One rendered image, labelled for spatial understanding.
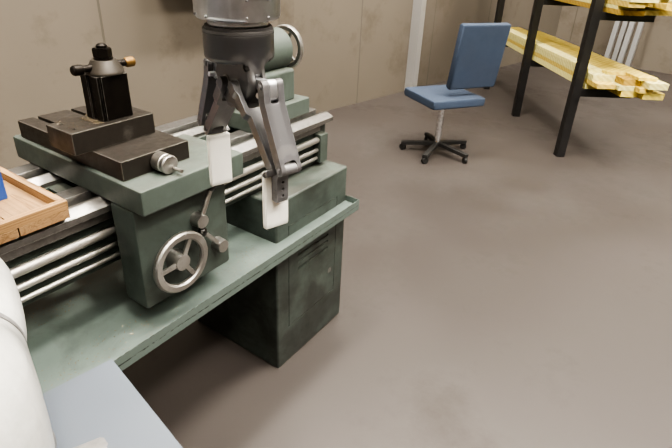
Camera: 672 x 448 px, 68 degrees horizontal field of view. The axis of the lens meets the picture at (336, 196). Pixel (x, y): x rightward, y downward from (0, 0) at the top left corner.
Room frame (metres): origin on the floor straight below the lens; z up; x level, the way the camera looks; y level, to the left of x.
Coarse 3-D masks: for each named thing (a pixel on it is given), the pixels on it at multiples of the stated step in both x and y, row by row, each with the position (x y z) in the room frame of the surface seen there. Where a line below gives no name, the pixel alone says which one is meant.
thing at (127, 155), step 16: (64, 112) 1.28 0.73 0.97; (80, 112) 1.29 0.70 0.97; (32, 128) 1.16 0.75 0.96; (48, 144) 1.12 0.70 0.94; (128, 144) 1.06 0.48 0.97; (144, 144) 1.07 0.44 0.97; (160, 144) 1.07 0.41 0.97; (176, 144) 1.08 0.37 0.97; (80, 160) 1.05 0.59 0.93; (96, 160) 1.01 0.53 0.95; (112, 160) 0.97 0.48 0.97; (128, 160) 0.98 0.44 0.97; (144, 160) 1.01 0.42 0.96; (112, 176) 0.98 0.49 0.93; (128, 176) 0.97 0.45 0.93
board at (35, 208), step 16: (16, 176) 1.01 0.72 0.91; (16, 192) 0.97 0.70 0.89; (32, 192) 0.95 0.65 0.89; (48, 192) 0.93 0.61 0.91; (0, 208) 0.89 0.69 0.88; (16, 208) 0.90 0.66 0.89; (32, 208) 0.90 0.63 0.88; (48, 208) 0.87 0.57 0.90; (64, 208) 0.90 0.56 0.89; (0, 224) 0.80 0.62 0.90; (16, 224) 0.82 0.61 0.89; (32, 224) 0.84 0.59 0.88; (48, 224) 0.86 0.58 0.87; (0, 240) 0.79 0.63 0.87
